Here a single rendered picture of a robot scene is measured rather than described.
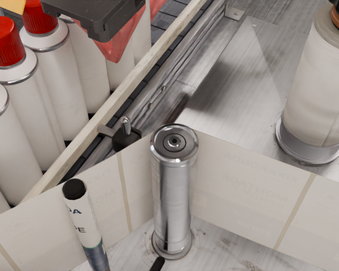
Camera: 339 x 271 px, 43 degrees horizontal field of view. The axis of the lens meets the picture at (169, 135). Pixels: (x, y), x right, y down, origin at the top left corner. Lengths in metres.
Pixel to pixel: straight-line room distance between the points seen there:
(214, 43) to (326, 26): 0.35
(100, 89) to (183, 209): 0.23
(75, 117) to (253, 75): 0.27
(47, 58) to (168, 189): 0.20
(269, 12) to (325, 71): 0.41
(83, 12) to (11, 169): 0.18
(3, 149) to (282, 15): 0.59
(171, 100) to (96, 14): 0.32
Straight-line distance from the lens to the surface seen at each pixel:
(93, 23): 0.37
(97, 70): 0.54
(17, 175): 0.48
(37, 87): 0.45
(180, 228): 0.42
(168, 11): 0.76
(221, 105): 0.61
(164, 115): 0.65
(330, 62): 0.45
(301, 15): 0.87
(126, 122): 0.50
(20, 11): 0.44
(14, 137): 0.44
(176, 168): 0.33
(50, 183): 0.51
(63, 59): 0.47
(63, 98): 0.51
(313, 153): 0.56
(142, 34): 0.61
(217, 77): 0.64
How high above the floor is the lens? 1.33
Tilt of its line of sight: 53 degrees down
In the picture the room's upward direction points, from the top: 1 degrees clockwise
